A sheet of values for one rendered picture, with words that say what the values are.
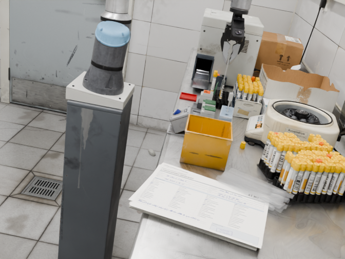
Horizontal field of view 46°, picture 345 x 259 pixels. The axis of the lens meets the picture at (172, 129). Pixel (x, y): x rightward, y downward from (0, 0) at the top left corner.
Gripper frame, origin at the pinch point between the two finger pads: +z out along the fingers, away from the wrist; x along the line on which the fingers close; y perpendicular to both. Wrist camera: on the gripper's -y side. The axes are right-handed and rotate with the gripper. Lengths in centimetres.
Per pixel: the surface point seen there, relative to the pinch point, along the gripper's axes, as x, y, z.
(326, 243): -24, -81, 18
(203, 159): 5, -56, 15
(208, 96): 5.2, -13.4, 10.9
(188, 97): 12.5, 0.3, 17.5
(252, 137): -10.9, -33.4, 15.4
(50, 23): 129, 153, 32
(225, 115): 0.0, -39.0, 7.7
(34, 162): 104, 69, 105
